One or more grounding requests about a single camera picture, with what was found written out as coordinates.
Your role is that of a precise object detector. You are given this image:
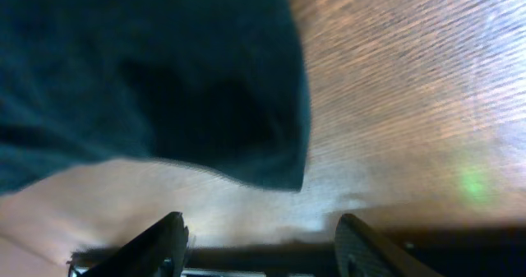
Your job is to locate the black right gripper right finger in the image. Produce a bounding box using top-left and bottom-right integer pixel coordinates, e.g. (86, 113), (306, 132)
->
(335, 214), (441, 277)

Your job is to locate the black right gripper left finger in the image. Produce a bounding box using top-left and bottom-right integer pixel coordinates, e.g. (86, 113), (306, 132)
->
(81, 212), (189, 277)

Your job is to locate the black Nike t-shirt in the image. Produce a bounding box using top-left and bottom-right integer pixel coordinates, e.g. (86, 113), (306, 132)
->
(1, 0), (310, 193)

